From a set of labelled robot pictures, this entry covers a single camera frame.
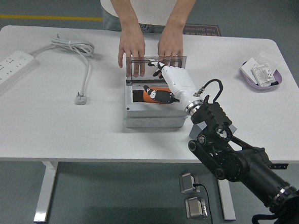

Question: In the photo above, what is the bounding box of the person's right hand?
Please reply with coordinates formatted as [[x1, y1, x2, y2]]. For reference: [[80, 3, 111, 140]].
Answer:
[[116, 25, 148, 78]]

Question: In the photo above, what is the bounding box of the person's left hand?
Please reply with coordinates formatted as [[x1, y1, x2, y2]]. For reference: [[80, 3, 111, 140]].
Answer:
[[156, 28, 185, 69]]

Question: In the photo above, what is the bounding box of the robot right hand white shell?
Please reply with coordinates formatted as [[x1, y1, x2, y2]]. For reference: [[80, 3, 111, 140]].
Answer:
[[141, 60, 203, 113]]

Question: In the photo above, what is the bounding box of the transparent hinged box lid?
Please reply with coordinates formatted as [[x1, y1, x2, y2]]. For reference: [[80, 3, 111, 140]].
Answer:
[[124, 52, 188, 88]]

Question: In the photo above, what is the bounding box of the orange cylindrical battery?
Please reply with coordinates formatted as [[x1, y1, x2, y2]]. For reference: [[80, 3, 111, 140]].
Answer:
[[142, 87, 172, 105]]

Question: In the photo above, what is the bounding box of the grey plastic junction box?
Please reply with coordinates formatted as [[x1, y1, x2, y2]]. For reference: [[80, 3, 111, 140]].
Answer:
[[122, 76, 190, 132]]

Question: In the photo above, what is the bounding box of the dark floor sign mat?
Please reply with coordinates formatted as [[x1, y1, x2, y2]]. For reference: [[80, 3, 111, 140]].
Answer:
[[182, 23, 223, 37]]

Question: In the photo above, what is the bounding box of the person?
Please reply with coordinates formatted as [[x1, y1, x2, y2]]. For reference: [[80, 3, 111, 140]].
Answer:
[[97, 0, 200, 37]]

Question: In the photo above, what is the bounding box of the grey block with round hole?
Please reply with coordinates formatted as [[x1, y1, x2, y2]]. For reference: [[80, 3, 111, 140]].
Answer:
[[188, 121, 238, 142]]

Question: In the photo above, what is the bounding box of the purple plastic tray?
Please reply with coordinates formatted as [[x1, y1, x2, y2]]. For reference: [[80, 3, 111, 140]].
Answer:
[[236, 60, 284, 94]]

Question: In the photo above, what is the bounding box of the metal foot pedal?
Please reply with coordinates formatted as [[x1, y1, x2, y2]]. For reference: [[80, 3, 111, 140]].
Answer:
[[178, 171, 201, 196], [183, 196, 210, 220]]

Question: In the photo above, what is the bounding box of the white power strip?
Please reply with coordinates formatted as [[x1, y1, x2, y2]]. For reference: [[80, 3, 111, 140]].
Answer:
[[0, 48, 39, 103]]

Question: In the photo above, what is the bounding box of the black table control panel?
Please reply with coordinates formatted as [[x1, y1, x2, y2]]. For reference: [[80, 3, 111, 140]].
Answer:
[[269, 162, 288, 170]]

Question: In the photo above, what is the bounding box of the white table leg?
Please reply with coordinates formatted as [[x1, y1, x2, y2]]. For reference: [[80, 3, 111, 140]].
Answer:
[[32, 160, 59, 224], [215, 179, 239, 221]]

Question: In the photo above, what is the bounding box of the white power cord with plug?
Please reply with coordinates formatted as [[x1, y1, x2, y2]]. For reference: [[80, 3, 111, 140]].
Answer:
[[27, 30, 96, 106]]

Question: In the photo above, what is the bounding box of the white wall socket panel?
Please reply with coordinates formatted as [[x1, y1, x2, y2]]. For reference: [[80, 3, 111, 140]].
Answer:
[[249, 62, 276, 88]]

